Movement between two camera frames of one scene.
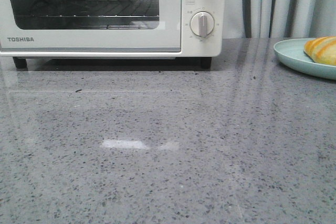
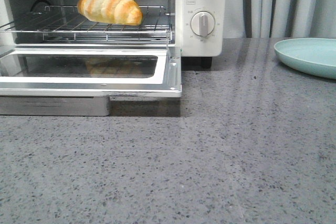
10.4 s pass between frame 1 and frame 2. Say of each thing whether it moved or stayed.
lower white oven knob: stayed
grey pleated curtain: stayed
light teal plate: stayed
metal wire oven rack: moved
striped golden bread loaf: moved
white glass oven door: moved
